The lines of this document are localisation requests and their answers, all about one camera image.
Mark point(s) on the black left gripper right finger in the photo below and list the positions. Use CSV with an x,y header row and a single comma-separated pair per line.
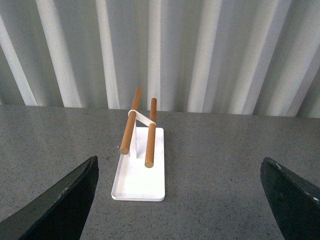
x,y
294,201

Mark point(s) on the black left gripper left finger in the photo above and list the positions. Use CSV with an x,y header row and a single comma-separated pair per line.
x,y
60,213

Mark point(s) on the white towel rack stand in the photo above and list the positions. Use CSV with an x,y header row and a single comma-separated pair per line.
x,y
133,180

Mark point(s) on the left wooden rack rod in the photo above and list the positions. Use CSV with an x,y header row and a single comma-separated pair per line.
x,y
128,132

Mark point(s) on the wooden rack rod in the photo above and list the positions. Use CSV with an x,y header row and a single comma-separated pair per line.
x,y
150,147
128,132

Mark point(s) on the right wooden rack rod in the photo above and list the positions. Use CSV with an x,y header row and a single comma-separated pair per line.
x,y
150,147

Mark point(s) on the white pleated curtain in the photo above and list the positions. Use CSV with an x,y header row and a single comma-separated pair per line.
x,y
247,57

